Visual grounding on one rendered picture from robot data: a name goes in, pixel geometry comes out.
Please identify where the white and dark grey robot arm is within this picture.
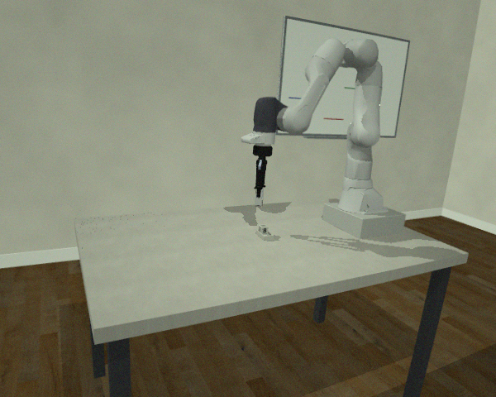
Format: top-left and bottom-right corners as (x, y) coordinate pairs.
(241, 38), (388, 215)

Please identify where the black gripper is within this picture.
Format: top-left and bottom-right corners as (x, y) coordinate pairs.
(253, 145), (273, 206)

